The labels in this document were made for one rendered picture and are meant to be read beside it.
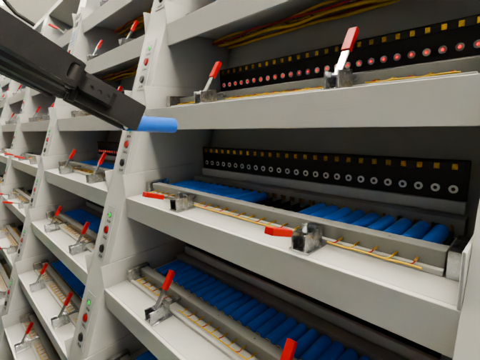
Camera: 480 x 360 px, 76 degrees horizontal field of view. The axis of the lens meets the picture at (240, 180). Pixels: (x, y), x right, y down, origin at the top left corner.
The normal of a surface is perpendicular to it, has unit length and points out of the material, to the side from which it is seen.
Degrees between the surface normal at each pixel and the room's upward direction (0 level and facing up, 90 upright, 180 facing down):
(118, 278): 90
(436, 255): 111
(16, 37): 91
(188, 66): 90
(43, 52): 91
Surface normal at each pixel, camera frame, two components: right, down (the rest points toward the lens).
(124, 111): 0.69, 0.11
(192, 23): -0.71, 0.17
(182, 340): -0.04, -0.98
